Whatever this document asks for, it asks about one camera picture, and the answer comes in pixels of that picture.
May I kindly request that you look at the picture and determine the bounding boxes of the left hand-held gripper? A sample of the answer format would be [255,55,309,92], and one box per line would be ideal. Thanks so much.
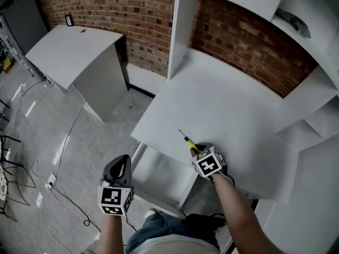
[97,154,135,217]

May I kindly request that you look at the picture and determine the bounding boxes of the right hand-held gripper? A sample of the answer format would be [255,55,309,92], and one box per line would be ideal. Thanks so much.
[191,142,228,182]

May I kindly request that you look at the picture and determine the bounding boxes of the yellow handled screwdriver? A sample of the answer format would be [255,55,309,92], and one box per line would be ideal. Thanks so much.
[178,129,202,155]

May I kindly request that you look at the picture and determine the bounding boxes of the white drawer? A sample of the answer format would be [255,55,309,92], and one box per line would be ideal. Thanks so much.
[131,141,201,219]

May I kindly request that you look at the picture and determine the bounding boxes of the person's left forearm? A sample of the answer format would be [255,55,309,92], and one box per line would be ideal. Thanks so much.
[95,213,128,254]

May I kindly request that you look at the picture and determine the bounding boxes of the person's right forearm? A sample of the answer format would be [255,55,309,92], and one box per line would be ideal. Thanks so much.
[213,172,287,254]

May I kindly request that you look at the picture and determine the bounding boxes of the black bag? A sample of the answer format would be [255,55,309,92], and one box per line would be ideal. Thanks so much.
[182,213,226,233]

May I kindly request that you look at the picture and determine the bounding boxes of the white desk with shelves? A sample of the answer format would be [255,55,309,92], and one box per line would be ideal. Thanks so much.
[130,0,339,254]

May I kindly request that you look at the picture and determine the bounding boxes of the white power strip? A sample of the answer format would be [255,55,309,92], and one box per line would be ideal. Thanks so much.
[44,173,58,191]

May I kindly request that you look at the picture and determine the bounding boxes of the person's blue jeans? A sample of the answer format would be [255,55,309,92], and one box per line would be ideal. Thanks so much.
[126,212,221,251]

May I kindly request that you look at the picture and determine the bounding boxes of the person's light shirt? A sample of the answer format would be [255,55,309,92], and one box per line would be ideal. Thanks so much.
[127,233,222,254]

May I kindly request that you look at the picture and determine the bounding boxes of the small white desk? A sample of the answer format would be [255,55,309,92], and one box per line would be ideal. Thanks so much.
[25,24,130,123]

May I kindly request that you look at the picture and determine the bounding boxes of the yellow box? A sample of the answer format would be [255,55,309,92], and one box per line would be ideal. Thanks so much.
[2,57,14,73]

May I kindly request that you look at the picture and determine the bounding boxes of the metal storage rack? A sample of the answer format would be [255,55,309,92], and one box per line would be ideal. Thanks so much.
[0,14,46,82]

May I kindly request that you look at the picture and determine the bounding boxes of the grey board panel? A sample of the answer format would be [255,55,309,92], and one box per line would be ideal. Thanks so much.
[0,0,49,55]

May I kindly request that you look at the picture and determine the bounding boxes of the black floor cable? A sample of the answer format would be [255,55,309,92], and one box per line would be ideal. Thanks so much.
[49,183,102,233]

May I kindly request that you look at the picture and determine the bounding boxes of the thin white floor cable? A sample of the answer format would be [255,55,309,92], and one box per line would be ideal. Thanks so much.
[14,78,69,248]

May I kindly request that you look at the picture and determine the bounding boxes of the black metal chair frame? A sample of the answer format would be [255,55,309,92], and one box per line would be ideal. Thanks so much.
[0,134,37,222]

